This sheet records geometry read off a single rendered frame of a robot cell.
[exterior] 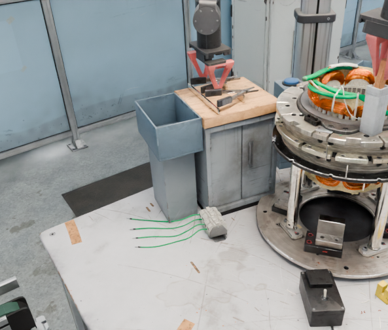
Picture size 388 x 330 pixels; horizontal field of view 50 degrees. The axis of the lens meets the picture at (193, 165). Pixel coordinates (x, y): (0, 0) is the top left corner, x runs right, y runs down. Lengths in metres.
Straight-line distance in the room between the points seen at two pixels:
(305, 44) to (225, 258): 0.70
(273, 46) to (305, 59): 1.83
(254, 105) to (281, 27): 2.25
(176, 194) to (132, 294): 0.26
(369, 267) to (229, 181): 0.37
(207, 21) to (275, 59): 2.35
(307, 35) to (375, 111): 0.59
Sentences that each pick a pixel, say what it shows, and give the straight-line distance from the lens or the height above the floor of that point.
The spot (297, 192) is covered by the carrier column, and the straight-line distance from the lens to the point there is 0.95.
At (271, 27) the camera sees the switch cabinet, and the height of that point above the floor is 0.70.
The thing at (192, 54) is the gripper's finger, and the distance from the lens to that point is 1.07.
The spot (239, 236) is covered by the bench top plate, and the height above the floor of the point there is 0.78.
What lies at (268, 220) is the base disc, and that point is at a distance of 1.05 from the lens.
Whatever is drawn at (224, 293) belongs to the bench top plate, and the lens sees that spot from 0.91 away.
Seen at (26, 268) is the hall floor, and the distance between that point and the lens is 2.26.
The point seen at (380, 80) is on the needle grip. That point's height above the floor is 1.20.
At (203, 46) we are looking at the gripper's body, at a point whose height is 1.19.
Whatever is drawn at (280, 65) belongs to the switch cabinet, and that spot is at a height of 0.40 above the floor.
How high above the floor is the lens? 1.47
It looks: 32 degrees down
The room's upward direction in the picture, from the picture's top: 4 degrees counter-clockwise
